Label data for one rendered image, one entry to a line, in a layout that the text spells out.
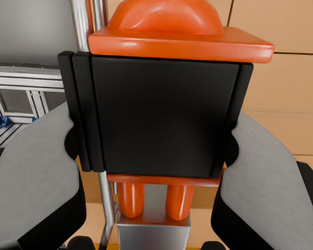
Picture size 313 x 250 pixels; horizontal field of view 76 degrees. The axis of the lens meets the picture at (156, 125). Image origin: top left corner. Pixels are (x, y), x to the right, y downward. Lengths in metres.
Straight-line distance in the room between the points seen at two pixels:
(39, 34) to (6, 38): 0.19
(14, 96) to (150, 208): 1.20
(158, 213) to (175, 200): 0.03
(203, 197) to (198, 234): 0.09
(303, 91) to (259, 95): 0.14
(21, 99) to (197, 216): 1.11
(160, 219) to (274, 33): 0.63
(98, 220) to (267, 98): 0.64
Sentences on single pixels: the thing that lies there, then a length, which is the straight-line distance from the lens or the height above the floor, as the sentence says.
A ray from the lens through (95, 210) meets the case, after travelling 0.44.
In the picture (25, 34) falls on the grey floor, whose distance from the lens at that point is 1.40.
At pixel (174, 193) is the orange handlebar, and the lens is 0.16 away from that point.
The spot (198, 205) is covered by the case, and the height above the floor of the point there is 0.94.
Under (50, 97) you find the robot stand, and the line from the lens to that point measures 1.22.
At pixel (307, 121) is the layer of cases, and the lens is 0.93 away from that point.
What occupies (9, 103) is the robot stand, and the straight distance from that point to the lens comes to 1.36.
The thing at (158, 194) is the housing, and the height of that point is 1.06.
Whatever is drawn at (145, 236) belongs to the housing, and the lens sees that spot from 0.20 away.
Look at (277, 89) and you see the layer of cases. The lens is 0.79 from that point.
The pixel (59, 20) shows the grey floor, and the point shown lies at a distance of 1.30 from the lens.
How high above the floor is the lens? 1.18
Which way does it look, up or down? 57 degrees down
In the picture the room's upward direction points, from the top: 178 degrees counter-clockwise
